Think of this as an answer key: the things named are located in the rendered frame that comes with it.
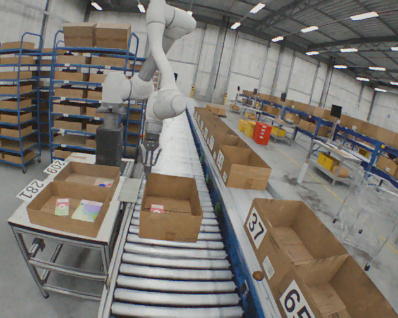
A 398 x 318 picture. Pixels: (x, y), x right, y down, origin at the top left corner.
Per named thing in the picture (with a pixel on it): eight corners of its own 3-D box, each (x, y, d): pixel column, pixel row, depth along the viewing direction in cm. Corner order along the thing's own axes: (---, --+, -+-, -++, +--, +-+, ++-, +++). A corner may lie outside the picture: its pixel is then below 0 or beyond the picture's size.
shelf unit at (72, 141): (52, 180, 239) (55, 28, 170) (67, 165, 284) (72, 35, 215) (117, 190, 255) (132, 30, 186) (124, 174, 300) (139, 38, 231)
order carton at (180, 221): (145, 195, 129) (147, 171, 123) (190, 200, 134) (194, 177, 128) (138, 238, 92) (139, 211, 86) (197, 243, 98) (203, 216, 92)
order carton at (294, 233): (242, 225, 97) (253, 197, 91) (290, 226, 102) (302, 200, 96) (271, 293, 60) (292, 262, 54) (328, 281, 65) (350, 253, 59)
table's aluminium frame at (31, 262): (79, 217, 191) (73, 154, 166) (131, 224, 203) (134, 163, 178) (43, 297, 99) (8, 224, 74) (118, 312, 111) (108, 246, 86)
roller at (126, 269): (118, 267, 79) (117, 260, 77) (230, 274, 87) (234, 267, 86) (116, 276, 74) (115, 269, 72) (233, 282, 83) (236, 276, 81)
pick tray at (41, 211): (53, 194, 104) (50, 180, 101) (110, 205, 111) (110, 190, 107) (29, 223, 78) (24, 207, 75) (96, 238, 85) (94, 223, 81)
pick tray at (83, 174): (71, 173, 132) (70, 160, 128) (120, 180, 140) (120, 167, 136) (54, 193, 106) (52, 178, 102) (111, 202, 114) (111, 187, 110)
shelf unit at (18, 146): (-16, 164, 216) (-22, 37, 147) (3, 153, 261) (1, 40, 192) (24, 175, 228) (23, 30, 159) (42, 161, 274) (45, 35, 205)
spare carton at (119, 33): (95, 27, 181) (100, 22, 191) (96, 49, 205) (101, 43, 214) (127, 28, 188) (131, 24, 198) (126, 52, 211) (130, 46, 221)
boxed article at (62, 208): (55, 217, 87) (54, 215, 87) (57, 200, 100) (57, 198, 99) (68, 217, 91) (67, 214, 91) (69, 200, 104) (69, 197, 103)
